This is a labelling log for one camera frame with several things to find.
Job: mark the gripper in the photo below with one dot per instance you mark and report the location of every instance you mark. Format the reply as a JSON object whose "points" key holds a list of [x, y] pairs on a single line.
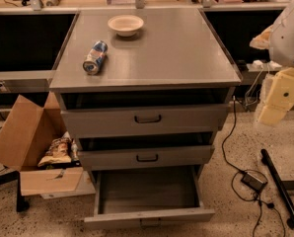
{"points": [[287, 40]]}

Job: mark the grey bottom drawer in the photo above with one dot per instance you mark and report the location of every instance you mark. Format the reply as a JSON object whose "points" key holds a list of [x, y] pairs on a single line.
{"points": [[149, 197]]}

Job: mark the grey drawer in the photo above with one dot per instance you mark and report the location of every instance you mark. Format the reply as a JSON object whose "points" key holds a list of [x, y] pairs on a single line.
{"points": [[149, 197], [146, 151], [128, 113]]}

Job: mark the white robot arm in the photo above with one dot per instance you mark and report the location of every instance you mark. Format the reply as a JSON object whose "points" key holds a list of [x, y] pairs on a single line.
{"points": [[281, 48]]}

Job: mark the grey drawer cabinet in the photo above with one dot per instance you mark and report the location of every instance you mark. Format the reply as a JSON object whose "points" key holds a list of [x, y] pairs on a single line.
{"points": [[175, 49]]}

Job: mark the grey middle drawer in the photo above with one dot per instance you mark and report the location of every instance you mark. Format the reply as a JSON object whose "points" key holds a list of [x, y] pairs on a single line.
{"points": [[146, 151]]}

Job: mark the grey top drawer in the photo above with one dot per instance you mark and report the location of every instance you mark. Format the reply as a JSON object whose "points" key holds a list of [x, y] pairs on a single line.
{"points": [[128, 113]]}

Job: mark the white power strip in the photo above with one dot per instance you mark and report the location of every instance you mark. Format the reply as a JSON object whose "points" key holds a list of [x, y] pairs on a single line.
{"points": [[258, 64]]}

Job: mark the black power adapter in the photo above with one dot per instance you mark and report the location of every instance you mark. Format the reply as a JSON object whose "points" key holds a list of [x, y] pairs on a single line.
{"points": [[253, 182]]}

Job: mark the black floor stand bar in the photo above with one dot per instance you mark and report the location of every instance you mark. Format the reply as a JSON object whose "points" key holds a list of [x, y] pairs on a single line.
{"points": [[282, 186]]}

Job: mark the white bowl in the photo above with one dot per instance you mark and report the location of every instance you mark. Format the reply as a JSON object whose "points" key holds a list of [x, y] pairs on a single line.
{"points": [[125, 25]]}

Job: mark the blue and white can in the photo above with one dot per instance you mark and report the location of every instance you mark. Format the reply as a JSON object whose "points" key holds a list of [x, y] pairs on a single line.
{"points": [[95, 58]]}

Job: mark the snack chip bag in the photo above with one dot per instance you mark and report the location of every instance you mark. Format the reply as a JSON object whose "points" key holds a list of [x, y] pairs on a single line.
{"points": [[57, 153]]}

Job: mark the open cardboard box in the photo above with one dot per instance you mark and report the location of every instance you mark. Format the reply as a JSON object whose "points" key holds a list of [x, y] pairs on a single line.
{"points": [[24, 138]]}

